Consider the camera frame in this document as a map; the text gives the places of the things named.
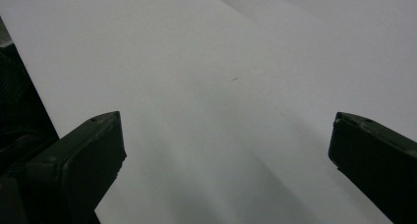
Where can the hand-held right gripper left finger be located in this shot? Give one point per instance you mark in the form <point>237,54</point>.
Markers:
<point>75,171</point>

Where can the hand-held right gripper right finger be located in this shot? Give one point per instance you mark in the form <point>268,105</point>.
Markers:
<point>377,158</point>

